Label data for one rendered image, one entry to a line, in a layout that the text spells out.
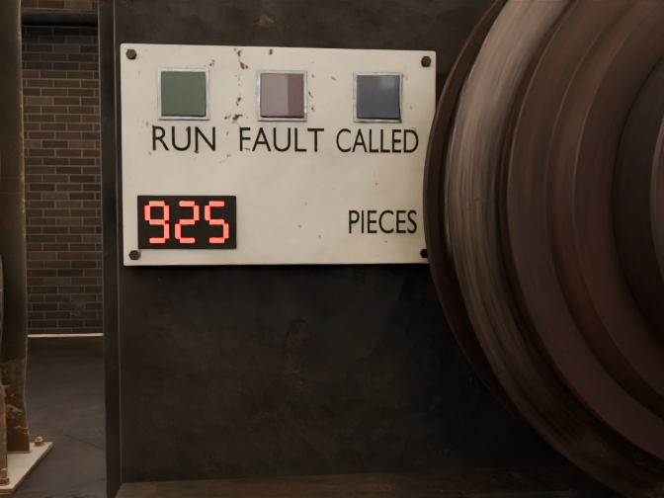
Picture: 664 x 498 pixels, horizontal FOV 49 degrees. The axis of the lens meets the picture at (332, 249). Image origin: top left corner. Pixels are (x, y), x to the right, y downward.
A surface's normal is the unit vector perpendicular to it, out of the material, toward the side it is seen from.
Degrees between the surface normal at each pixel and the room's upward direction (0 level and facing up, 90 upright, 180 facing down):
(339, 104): 90
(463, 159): 90
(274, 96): 90
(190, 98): 90
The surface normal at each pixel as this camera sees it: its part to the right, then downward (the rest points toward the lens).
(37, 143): 0.11, 0.05
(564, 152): -0.83, -0.12
